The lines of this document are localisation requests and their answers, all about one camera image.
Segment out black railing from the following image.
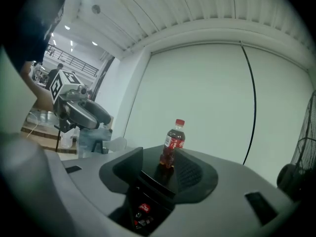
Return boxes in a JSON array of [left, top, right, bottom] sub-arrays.
[[45, 44, 99, 78]]

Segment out black wall cable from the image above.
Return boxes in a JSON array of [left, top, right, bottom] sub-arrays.
[[239, 40, 257, 166]]

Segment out curved wooden plank platform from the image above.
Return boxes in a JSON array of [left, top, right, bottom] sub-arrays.
[[21, 121, 77, 155]]

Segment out black standing fan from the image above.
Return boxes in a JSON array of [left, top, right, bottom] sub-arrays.
[[276, 90, 316, 202]]

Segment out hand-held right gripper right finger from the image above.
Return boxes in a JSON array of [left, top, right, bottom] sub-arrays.
[[173, 148, 219, 205]]

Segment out person's body in black clothes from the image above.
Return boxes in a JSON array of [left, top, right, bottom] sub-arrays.
[[0, 0, 72, 74]]

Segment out person's left forearm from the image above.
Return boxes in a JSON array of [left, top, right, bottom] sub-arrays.
[[21, 60, 54, 112]]

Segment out black mini fridge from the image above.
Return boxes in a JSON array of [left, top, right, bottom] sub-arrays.
[[108, 144, 180, 237]]

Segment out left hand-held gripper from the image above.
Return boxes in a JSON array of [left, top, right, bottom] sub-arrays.
[[49, 69, 113, 133]]

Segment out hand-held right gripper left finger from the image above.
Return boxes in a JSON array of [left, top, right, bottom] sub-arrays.
[[99, 147, 144, 195]]

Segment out glossy grey side table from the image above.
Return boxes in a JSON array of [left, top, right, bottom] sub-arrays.
[[79, 128, 113, 158]]

